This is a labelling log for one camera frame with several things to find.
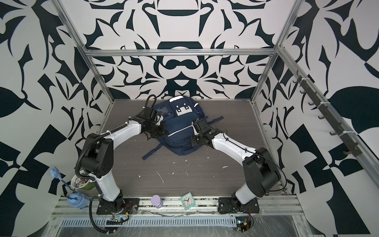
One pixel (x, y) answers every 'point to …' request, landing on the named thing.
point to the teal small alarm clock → (188, 201)
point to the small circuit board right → (242, 223)
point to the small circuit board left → (115, 220)
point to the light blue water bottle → (79, 200)
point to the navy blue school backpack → (176, 115)
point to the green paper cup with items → (83, 183)
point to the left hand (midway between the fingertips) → (167, 130)
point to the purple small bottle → (156, 201)
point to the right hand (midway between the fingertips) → (192, 137)
